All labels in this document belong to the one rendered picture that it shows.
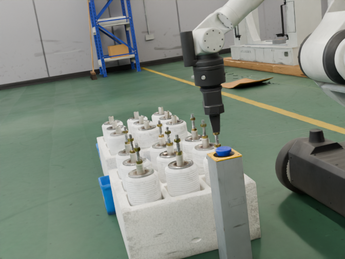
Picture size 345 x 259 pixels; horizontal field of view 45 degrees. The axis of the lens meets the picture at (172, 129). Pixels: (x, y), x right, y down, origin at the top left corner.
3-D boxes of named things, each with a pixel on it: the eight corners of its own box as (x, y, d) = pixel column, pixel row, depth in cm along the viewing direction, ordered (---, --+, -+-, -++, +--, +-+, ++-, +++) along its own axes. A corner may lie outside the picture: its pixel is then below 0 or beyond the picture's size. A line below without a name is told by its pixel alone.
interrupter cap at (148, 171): (139, 181, 114) (138, 178, 114) (122, 176, 119) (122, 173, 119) (159, 171, 119) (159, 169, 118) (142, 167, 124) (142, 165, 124)
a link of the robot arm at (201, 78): (231, 112, 114) (227, 69, 111) (196, 117, 115) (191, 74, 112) (227, 104, 126) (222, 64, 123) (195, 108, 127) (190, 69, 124)
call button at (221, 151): (228, 152, 107) (227, 144, 107) (234, 156, 104) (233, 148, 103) (213, 155, 107) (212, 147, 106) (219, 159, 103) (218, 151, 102)
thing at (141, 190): (148, 242, 117) (138, 182, 112) (128, 233, 124) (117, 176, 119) (173, 228, 123) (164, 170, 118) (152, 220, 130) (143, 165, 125)
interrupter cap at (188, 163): (174, 172, 117) (173, 169, 116) (164, 165, 123) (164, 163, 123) (198, 165, 119) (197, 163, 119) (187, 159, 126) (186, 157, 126)
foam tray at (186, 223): (216, 192, 161) (211, 148, 157) (261, 238, 124) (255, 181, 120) (116, 216, 153) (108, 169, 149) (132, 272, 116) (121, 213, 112)
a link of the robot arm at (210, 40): (216, 66, 123) (212, 26, 120) (232, 68, 113) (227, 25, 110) (180, 72, 120) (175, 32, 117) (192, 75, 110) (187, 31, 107)
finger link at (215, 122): (210, 132, 120) (208, 111, 119) (222, 131, 120) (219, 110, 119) (211, 134, 119) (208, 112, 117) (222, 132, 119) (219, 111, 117)
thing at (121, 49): (127, 55, 713) (125, 43, 709) (129, 55, 690) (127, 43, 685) (109, 58, 706) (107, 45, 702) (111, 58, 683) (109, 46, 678)
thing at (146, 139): (161, 163, 182) (155, 123, 177) (167, 170, 173) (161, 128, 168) (140, 168, 180) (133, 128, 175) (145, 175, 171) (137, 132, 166)
